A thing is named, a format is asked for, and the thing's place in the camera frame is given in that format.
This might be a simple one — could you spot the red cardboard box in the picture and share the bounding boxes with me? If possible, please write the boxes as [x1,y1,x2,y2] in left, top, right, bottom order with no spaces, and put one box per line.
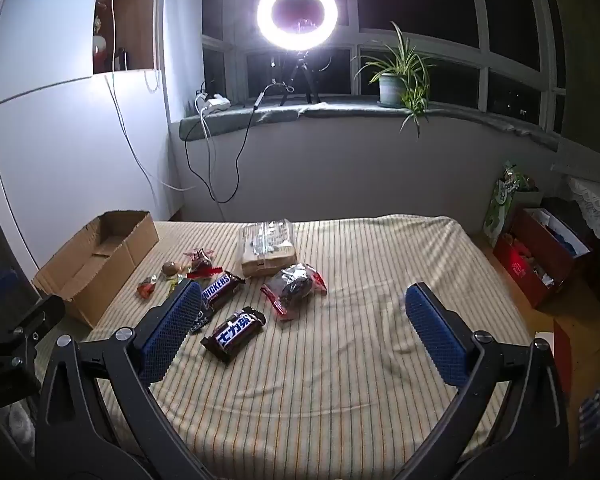
[494,207,593,308]

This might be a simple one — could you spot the green printed bag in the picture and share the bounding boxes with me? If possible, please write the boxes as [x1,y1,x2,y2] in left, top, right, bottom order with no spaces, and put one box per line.
[482,161,543,248]

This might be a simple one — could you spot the green spider plant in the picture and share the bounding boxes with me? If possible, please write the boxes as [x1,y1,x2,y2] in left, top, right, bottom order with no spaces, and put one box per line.
[352,21,438,138]

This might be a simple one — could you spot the wooden shelf niche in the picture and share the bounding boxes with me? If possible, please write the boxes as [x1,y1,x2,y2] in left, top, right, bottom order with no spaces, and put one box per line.
[92,0,158,75]

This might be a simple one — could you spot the clear red-edged dark snack packet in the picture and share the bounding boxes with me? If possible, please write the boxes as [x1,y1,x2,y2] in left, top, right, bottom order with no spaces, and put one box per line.
[261,262,328,322]

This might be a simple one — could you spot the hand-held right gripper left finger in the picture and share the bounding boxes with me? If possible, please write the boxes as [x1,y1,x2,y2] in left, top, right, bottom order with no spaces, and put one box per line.
[34,278,206,480]

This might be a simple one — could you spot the white window frame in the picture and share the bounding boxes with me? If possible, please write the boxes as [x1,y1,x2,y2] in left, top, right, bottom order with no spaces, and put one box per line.
[200,0,568,136]

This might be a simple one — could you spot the striped blanket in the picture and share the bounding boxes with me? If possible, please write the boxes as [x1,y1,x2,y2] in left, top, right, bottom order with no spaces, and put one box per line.
[82,214,536,480]

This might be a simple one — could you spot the white lace cloth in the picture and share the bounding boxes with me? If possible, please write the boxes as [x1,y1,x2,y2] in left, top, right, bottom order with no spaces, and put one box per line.
[565,175,600,261]

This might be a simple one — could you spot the brown chocolate bar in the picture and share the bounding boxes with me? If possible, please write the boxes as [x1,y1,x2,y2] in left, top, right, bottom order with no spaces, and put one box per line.
[200,270,247,311]
[201,306,267,365]

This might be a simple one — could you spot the black cable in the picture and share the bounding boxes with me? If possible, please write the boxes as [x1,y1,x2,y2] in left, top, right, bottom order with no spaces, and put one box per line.
[185,82,281,204]

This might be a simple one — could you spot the dark red candy packet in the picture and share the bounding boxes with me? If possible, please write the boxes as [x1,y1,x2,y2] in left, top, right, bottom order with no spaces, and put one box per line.
[184,247,216,272]

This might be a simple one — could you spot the clear cracker packet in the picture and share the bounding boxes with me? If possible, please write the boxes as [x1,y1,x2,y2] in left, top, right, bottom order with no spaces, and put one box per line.
[236,218,298,279]

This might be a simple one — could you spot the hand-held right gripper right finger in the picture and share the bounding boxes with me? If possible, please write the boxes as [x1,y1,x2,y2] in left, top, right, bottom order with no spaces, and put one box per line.
[404,282,571,480]

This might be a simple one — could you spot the grey plant pot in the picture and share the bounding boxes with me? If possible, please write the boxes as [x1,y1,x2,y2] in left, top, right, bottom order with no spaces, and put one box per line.
[378,72,406,108]

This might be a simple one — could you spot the white power strip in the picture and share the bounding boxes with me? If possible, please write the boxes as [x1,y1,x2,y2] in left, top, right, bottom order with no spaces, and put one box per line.
[195,91,231,113]

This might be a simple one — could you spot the blue checked cloth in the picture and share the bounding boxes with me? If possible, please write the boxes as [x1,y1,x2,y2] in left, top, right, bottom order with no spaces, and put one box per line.
[577,385,600,443]

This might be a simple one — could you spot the ring light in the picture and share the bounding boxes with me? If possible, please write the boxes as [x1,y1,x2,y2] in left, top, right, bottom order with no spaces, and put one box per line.
[256,0,339,52]

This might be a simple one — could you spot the brown cardboard box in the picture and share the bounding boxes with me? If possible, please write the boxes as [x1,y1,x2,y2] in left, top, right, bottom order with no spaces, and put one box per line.
[31,211,160,328]

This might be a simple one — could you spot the black tripod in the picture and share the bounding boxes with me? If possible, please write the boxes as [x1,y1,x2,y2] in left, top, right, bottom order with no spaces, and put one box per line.
[279,50,322,107]

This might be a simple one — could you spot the white cabinet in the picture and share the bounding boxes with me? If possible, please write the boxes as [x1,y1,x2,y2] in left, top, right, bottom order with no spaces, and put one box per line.
[0,0,206,281]

